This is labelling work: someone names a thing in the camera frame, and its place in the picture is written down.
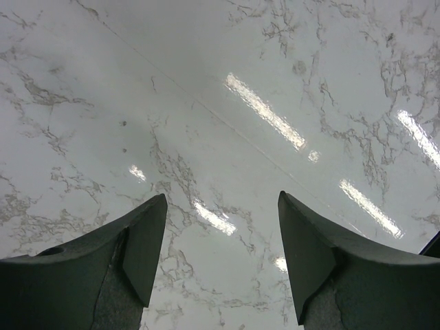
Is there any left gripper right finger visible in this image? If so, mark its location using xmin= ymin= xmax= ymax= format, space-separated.
xmin=278 ymin=192 xmax=439 ymax=329

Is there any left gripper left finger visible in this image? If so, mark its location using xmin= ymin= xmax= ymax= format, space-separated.
xmin=1 ymin=194 xmax=168 ymax=329

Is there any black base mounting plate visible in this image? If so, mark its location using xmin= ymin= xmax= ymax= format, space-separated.
xmin=419 ymin=232 xmax=440 ymax=259

